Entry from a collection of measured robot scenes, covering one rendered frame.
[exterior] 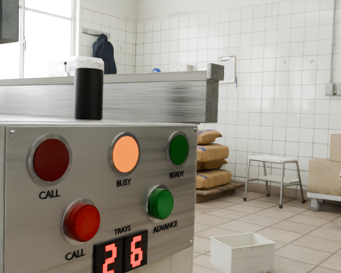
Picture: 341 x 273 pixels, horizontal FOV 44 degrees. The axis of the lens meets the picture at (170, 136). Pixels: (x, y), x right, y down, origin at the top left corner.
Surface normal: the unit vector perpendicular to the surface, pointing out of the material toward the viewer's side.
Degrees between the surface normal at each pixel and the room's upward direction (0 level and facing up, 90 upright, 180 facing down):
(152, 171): 90
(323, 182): 91
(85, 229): 90
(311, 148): 90
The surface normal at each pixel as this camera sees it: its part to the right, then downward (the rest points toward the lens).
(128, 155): 0.79, 0.06
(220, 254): -0.90, 0.00
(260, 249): 0.44, 0.06
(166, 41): -0.62, 0.02
